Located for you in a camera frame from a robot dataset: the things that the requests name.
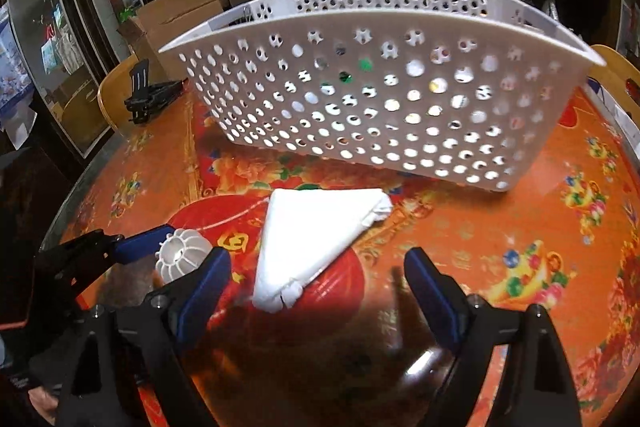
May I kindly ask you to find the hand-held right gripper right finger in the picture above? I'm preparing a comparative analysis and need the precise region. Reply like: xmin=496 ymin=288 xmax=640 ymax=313
xmin=404 ymin=247 xmax=584 ymax=427

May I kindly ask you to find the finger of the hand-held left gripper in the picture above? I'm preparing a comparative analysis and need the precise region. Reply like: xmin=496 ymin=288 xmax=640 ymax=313
xmin=35 ymin=227 xmax=174 ymax=290

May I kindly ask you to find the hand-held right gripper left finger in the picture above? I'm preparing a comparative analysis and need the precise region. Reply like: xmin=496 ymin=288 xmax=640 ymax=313
xmin=57 ymin=247 xmax=234 ymax=427

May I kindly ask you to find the white plastic bag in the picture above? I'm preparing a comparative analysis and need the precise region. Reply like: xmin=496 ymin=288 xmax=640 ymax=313
xmin=251 ymin=188 xmax=395 ymax=314

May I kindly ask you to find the white perforated plastic basket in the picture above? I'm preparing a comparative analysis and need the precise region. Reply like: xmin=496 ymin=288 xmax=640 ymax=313
xmin=158 ymin=0 xmax=609 ymax=194

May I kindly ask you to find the red printed tablecloth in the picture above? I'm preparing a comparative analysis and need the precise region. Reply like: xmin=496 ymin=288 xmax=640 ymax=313
xmin=40 ymin=77 xmax=640 ymax=427

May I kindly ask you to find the black phone holder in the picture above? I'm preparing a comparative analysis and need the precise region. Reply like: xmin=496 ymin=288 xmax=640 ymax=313
xmin=124 ymin=59 xmax=185 ymax=126

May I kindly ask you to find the dark glass door cabinet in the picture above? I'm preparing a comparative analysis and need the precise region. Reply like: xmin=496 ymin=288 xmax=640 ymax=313
xmin=0 ymin=0 xmax=151 ymax=158

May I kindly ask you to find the brown cardboard box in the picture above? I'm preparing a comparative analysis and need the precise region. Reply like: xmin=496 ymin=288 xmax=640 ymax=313
xmin=117 ymin=0 xmax=226 ymax=84

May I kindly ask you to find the white and blue paper box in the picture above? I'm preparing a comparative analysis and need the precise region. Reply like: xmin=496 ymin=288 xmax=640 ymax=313
xmin=585 ymin=77 xmax=640 ymax=144

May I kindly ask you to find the wooden chair with handle hole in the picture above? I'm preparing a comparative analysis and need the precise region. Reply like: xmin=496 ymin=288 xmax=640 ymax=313
xmin=587 ymin=44 xmax=640 ymax=108
xmin=97 ymin=54 xmax=141 ymax=138

